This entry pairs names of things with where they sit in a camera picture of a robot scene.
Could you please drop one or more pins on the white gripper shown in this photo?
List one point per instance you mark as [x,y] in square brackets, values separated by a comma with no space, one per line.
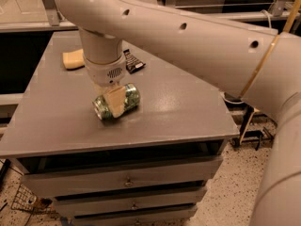
[105,72]

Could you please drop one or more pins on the green soda can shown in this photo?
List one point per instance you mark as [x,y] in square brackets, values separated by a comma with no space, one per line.
[132,100]

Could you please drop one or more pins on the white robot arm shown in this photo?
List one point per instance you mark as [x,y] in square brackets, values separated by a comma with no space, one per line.
[262,67]

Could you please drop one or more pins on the black snack packet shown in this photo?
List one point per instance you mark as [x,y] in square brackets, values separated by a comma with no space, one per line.
[133,64]

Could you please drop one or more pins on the yellow sponge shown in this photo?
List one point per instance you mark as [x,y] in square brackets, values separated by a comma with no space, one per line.
[73,60]

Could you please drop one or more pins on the grey drawer cabinet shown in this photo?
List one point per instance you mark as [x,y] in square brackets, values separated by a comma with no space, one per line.
[151,164]

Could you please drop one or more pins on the metal railing frame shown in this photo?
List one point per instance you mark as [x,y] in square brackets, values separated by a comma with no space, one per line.
[25,15]

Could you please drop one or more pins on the wire basket on floor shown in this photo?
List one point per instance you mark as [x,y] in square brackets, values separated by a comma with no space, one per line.
[26,201]

